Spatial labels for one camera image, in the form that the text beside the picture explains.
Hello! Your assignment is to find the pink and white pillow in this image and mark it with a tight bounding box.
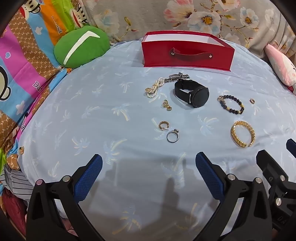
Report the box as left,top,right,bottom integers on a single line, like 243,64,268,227
264,44,296,87

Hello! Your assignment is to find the grey floral blanket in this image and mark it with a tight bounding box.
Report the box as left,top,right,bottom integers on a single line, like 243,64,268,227
79,0,294,61

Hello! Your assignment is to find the green round cushion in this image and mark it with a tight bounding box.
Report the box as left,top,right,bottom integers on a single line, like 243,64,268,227
54,25,111,69

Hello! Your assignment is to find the gold braided bangle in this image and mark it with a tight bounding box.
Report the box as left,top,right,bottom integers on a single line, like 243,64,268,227
230,121,256,147

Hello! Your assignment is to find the red box with strap handle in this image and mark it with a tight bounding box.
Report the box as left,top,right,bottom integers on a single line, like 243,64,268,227
141,31,236,72

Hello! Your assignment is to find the pearl bracelet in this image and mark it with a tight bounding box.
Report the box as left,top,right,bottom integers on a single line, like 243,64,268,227
145,77,164,98

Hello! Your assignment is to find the striped cloth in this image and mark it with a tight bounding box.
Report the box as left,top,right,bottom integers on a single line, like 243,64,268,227
0,169,35,200

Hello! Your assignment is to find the gold pendant earring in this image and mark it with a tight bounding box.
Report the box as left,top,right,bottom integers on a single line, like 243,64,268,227
161,99,173,112

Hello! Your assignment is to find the light blue palm-print sheet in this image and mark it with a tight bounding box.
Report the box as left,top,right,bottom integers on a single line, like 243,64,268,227
17,40,296,241

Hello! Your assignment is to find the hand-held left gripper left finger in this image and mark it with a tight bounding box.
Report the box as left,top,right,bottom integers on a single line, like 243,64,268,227
26,154,103,241

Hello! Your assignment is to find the silver metal watch band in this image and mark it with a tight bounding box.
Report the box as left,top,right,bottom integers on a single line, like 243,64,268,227
164,72,190,83

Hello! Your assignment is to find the black wristwatch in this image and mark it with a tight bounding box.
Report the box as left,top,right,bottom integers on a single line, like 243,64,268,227
174,79,210,108

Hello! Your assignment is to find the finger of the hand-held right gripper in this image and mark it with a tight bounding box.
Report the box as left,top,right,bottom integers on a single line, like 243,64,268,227
286,138,296,160
256,149,296,205

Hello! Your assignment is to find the dark bead bracelet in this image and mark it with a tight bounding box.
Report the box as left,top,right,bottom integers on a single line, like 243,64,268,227
217,95,245,114

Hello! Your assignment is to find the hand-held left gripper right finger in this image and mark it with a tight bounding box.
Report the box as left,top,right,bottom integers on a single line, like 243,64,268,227
195,152,273,241

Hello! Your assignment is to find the cartoon monkey printed blanket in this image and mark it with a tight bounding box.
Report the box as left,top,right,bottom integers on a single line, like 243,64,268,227
0,0,93,176

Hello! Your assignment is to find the silver ring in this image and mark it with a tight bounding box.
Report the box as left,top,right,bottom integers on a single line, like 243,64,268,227
167,128,180,143

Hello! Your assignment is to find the red cloth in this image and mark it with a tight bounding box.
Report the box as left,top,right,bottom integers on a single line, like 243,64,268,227
2,190,28,234

